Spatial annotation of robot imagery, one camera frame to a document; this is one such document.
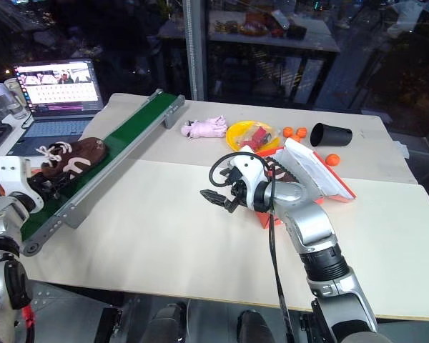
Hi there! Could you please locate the brown shoe with white laces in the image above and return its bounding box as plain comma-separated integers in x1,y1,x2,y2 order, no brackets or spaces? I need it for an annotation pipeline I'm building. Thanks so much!
35,136,110,180

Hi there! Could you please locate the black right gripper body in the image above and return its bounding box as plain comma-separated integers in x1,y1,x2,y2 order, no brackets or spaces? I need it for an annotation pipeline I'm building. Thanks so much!
227,177,255,214

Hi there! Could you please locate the orange shoebox with white lid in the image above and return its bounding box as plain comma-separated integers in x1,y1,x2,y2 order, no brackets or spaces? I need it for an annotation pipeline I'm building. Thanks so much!
251,137,358,230

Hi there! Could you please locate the yellow plate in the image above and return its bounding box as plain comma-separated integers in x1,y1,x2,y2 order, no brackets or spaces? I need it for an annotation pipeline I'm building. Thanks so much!
225,119,283,153

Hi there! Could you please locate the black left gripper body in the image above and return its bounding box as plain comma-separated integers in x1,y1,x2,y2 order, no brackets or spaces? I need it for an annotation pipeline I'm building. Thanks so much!
26,171,60,205

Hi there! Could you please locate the metal window pillar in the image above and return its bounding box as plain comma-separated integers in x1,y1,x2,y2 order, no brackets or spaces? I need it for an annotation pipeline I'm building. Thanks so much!
184,0,210,102

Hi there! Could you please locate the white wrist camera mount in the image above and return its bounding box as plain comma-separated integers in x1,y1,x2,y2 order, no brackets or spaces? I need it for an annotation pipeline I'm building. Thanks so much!
227,151,272,209
0,155,45,212

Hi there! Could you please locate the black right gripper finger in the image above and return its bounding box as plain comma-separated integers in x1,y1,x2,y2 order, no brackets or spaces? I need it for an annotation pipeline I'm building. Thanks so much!
220,166,242,185
199,189,234,212

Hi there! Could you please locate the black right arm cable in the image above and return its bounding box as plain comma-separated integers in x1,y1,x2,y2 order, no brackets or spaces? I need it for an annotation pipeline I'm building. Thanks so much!
208,151,298,343

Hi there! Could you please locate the red left arm cable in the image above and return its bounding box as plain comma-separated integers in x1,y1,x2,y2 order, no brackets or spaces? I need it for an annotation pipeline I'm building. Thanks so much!
21,304,37,343

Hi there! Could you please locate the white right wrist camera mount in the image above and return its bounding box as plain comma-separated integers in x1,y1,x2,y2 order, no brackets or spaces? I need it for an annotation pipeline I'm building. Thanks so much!
227,151,272,209

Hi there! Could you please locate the black bracket under table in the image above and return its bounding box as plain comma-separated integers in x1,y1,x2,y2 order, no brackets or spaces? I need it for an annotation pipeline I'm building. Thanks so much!
97,306,124,343

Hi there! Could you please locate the black cup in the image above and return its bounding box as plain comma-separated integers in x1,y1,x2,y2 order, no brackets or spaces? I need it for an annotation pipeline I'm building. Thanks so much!
309,122,354,148

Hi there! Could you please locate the brown shoe with white print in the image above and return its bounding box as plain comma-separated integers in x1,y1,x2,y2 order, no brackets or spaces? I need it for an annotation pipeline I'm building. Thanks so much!
266,155,302,184

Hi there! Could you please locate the green conveyor belt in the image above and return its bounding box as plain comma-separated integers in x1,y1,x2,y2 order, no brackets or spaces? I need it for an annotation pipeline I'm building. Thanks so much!
19,89,186,258

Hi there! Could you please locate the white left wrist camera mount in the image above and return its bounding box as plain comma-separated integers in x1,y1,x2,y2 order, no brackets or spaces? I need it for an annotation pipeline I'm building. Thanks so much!
0,155,45,212

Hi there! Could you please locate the white capped bottle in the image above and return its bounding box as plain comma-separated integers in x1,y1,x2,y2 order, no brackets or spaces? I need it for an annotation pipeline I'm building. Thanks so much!
0,82,14,109

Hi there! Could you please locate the pink plush toy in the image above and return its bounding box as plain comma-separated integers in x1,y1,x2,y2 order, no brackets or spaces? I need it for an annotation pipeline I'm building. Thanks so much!
180,114,228,140

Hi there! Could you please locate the dark rounded shape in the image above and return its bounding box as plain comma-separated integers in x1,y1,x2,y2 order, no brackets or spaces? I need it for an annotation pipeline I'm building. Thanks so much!
144,302,189,343
235,309,277,343

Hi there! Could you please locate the open laptop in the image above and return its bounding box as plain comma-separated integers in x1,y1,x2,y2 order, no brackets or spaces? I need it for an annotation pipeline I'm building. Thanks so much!
8,59,105,156

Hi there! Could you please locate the white paper scrap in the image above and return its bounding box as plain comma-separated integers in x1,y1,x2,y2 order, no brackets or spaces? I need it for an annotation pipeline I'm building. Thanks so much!
393,140,410,160

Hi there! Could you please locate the red toy in plastic bag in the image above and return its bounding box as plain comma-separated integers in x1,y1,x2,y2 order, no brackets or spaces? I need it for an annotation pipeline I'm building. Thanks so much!
235,124,280,149

